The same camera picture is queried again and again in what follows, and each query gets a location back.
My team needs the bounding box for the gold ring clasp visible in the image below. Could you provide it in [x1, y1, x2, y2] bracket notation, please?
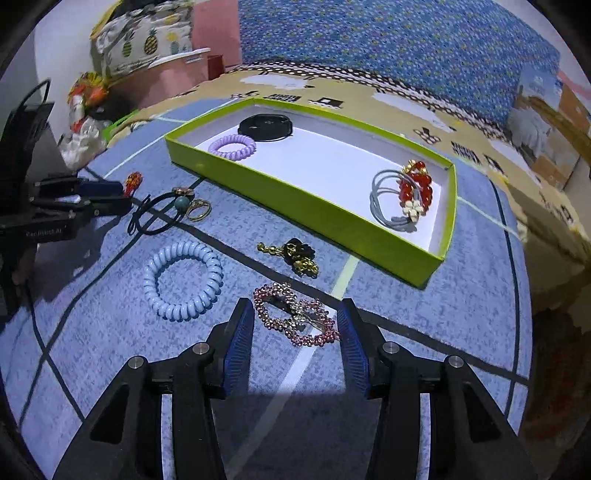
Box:
[185, 199, 212, 222]

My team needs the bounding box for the pink rhinestone hair clip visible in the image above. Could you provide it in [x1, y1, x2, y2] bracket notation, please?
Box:
[253, 283, 339, 347]

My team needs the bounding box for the purple spiral hair tie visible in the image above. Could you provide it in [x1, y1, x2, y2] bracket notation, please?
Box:
[207, 134, 257, 162]

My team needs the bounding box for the light blue spiral hair tie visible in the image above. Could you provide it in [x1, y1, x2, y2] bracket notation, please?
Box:
[142, 239, 226, 322]

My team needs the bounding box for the blue grey checked blanket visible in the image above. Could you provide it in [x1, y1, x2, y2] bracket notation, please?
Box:
[1, 101, 532, 479]

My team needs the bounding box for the green shallow cardboard box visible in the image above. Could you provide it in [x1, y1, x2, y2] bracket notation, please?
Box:
[165, 98, 457, 287]

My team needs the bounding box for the red bead bracelet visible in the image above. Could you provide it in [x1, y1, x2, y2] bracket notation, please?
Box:
[397, 158, 435, 213]

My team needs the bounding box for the colourful plastic bags pile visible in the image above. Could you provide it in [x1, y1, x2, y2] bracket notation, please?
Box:
[58, 72, 134, 172]

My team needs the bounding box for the red knotted cord bracelet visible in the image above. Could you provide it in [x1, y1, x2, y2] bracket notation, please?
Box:
[122, 171, 144, 199]

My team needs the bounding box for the black cord teal bead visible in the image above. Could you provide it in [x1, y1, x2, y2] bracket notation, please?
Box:
[126, 187, 194, 236]

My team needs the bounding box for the grey hair tie with flower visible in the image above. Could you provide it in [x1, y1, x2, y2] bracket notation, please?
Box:
[368, 168, 429, 233]

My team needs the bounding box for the pink storage cabinet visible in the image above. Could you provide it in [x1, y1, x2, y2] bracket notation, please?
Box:
[109, 48, 224, 109]

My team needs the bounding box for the black wristband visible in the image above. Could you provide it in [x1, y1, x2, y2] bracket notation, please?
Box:
[238, 114, 294, 142]

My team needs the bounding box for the blue floral headboard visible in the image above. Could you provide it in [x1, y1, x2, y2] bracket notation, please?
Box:
[238, 0, 560, 138]

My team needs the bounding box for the black gold flower brooch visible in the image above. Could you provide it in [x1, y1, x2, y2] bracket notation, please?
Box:
[256, 238, 320, 278]

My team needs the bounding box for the cardboard quilt box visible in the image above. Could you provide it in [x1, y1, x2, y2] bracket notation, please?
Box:
[507, 65, 590, 190]

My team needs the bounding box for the pineapple print storage bag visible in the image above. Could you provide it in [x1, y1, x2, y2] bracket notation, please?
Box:
[90, 1, 194, 80]

